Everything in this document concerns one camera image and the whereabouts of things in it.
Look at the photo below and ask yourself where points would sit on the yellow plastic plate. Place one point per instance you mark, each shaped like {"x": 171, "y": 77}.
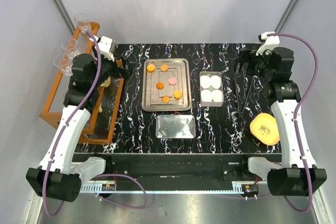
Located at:
{"x": 264, "y": 128}

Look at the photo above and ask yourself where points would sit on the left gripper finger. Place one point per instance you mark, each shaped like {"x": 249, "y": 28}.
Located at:
{"x": 127, "y": 64}
{"x": 126, "y": 73}

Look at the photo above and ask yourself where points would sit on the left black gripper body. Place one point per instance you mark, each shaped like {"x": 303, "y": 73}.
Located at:
{"x": 108, "y": 68}

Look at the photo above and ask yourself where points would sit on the clear glass cup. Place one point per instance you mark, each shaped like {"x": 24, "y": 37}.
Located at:
{"x": 63, "y": 63}
{"x": 83, "y": 22}
{"x": 71, "y": 47}

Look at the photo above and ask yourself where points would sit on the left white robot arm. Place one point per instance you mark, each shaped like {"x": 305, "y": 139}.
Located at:
{"x": 54, "y": 177}

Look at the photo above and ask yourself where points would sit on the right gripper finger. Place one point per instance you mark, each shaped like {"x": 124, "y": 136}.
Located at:
{"x": 238, "y": 67}
{"x": 244, "y": 56}

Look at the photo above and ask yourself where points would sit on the clear glass cup near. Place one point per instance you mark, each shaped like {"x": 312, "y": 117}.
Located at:
{"x": 63, "y": 63}

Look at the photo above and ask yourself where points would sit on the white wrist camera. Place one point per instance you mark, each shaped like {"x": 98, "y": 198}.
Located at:
{"x": 268, "y": 42}
{"x": 106, "y": 46}

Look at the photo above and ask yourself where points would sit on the white paper cup back right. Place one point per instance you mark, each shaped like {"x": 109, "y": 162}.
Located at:
{"x": 216, "y": 81}

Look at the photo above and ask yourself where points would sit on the orange chocolate chip cookie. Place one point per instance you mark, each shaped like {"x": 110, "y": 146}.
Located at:
{"x": 160, "y": 85}

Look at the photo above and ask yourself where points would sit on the yellow sandwich cookie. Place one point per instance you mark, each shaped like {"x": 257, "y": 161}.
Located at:
{"x": 177, "y": 94}
{"x": 150, "y": 68}

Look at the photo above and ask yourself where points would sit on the silver tin lid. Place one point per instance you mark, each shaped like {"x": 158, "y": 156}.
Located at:
{"x": 175, "y": 126}

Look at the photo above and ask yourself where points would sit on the white paper cup front left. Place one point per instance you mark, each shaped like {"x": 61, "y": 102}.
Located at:
{"x": 206, "y": 95}

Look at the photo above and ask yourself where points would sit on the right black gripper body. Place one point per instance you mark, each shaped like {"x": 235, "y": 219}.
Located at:
{"x": 257, "y": 64}

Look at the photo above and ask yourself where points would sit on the tan round cookie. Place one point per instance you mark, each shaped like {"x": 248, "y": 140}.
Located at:
{"x": 164, "y": 67}

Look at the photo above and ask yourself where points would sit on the pink sandwich cookie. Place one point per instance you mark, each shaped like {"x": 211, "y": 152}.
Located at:
{"x": 172, "y": 81}

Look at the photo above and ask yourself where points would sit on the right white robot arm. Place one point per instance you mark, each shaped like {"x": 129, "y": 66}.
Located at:
{"x": 297, "y": 174}

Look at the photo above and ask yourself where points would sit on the beige ceramic cup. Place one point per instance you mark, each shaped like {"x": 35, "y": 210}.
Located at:
{"x": 106, "y": 83}

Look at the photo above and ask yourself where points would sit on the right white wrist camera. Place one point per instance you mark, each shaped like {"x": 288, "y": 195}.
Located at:
{"x": 268, "y": 42}

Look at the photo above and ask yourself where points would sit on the white paper cup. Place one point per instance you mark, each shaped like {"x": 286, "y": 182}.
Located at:
{"x": 206, "y": 95}
{"x": 217, "y": 95}
{"x": 216, "y": 81}
{"x": 205, "y": 82}

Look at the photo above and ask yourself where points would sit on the orange swirl cookie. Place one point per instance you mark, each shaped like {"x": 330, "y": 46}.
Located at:
{"x": 166, "y": 99}

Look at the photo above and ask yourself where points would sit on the steel baking tray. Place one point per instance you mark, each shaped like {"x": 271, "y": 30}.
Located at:
{"x": 152, "y": 97}

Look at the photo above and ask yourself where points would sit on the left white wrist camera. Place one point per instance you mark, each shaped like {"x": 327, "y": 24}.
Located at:
{"x": 106, "y": 46}

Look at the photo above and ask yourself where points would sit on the clear glass cup middle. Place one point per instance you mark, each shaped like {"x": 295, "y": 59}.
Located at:
{"x": 71, "y": 47}

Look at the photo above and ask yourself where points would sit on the white paper cup front right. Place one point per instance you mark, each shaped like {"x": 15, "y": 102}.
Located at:
{"x": 217, "y": 95}

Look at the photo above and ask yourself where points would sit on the clear glass cup far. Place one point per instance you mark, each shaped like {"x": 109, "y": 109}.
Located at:
{"x": 83, "y": 22}

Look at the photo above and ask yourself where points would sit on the white paper cup back left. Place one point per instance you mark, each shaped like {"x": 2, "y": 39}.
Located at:
{"x": 205, "y": 82}

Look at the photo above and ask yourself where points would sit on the orange wooden rack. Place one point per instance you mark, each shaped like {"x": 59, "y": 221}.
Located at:
{"x": 103, "y": 103}

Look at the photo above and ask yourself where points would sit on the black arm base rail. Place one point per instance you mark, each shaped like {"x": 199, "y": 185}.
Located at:
{"x": 184, "y": 172}

